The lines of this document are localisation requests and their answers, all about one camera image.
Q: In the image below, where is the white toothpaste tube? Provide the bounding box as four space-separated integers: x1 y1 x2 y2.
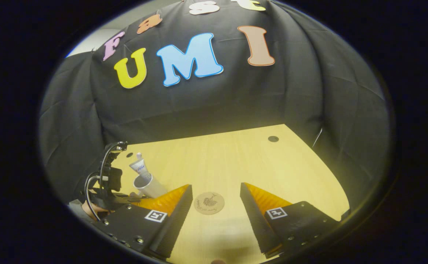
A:
129 153 152 180

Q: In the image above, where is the white cup with wooden handle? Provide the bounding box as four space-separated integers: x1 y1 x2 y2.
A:
133 173 168 199

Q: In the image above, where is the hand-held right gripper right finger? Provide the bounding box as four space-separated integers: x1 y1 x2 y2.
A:
240 182 341 259

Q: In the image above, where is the black backdrop cloth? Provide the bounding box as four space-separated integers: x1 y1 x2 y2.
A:
39 0 391 206

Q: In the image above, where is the wooden desktop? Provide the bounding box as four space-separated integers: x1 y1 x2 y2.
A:
108 124 350 264

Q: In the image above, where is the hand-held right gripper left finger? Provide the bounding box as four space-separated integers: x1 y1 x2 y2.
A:
93 184 193 259

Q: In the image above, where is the round wooden coaster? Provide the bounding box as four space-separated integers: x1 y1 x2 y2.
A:
194 192 225 215

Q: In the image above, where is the thin white cable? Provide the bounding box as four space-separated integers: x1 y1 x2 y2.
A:
311 128 323 148

